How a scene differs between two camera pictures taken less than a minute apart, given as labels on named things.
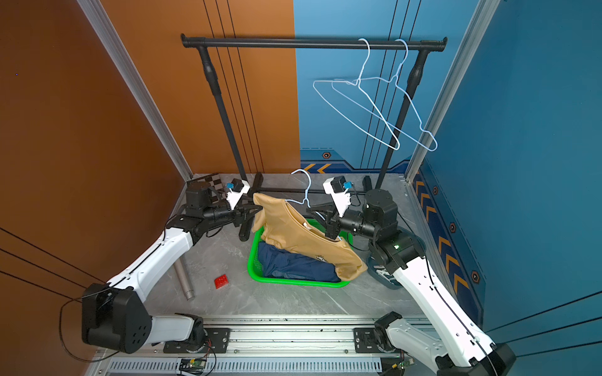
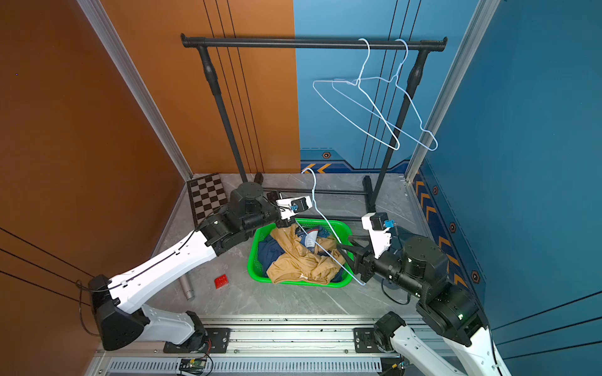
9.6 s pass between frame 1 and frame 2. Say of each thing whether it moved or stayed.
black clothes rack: stayed
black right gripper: moved
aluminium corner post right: stayed
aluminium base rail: stayed
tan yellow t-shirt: moved
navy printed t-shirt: moved
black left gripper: moved
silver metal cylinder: stayed
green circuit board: stayed
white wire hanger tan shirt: moved
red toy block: stayed
